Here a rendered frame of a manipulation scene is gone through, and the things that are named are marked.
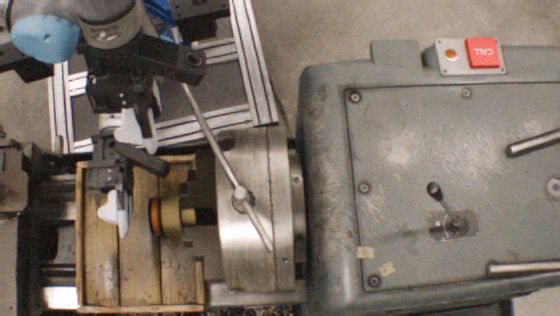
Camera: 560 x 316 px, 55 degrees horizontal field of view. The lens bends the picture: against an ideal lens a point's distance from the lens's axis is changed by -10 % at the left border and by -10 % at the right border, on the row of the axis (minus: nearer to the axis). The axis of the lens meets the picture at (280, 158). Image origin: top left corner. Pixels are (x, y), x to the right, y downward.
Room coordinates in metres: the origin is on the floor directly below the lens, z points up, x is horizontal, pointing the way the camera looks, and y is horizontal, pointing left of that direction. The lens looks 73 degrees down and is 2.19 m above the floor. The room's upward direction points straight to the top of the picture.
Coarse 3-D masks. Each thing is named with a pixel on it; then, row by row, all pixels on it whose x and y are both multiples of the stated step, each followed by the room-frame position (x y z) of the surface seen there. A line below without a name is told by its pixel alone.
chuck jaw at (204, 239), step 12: (192, 228) 0.20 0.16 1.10; (204, 228) 0.20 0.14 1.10; (216, 228) 0.20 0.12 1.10; (192, 240) 0.18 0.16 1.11; (204, 240) 0.18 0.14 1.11; (216, 240) 0.18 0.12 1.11; (204, 252) 0.15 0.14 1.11; (216, 252) 0.15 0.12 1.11; (204, 264) 0.13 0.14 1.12; (216, 264) 0.13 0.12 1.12; (216, 276) 0.11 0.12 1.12; (240, 288) 0.09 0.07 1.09
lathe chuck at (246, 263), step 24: (240, 144) 0.33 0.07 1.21; (264, 144) 0.33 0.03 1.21; (216, 168) 0.28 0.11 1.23; (240, 168) 0.28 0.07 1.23; (264, 168) 0.28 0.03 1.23; (216, 192) 0.24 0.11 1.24; (264, 192) 0.24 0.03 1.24; (240, 216) 0.20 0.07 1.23; (264, 216) 0.20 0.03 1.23; (240, 240) 0.16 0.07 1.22; (240, 264) 0.12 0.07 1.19; (264, 264) 0.12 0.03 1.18; (264, 288) 0.09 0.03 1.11
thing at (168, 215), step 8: (152, 200) 0.25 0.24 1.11; (160, 200) 0.25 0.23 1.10; (168, 200) 0.25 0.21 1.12; (176, 200) 0.25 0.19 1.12; (152, 208) 0.23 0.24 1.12; (160, 208) 0.23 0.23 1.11; (168, 208) 0.23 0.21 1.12; (176, 208) 0.23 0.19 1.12; (184, 208) 0.24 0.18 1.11; (192, 208) 0.24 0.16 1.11; (152, 216) 0.22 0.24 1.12; (160, 216) 0.22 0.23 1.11; (168, 216) 0.22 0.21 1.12; (176, 216) 0.22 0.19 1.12; (184, 216) 0.22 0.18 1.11; (192, 216) 0.22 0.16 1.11; (152, 224) 0.20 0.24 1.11; (160, 224) 0.21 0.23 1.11; (168, 224) 0.20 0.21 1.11; (176, 224) 0.20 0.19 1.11; (184, 224) 0.21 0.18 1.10; (192, 224) 0.21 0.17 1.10; (152, 232) 0.19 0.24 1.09; (160, 232) 0.19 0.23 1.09; (168, 232) 0.19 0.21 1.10; (176, 232) 0.19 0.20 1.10
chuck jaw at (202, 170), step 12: (228, 144) 0.33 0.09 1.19; (204, 156) 0.31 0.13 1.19; (204, 168) 0.29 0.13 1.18; (192, 180) 0.28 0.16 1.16; (204, 180) 0.28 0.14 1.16; (180, 192) 0.26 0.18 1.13; (192, 192) 0.26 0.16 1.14; (204, 192) 0.26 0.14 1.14; (180, 204) 0.24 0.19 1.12; (192, 204) 0.24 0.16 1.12; (204, 204) 0.24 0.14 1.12
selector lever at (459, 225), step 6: (444, 204) 0.19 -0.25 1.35; (450, 210) 0.18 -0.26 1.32; (450, 216) 0.18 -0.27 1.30; (456, 216) 0.18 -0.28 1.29; (462, 216) 0.18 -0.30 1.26; (450, 222) 0.17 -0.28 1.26; (456, 222) 0.17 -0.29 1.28; (462, 222) 0.17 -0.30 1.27; (468, 222) 0.17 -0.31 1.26; (450, 228) 0.16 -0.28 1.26; (456, 228) 0.16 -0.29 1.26; (462, 228) 0.16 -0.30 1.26; (468, 228) 0.16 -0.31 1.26; (456, 234) 0.15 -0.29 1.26; (462, 234) 0.15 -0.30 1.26
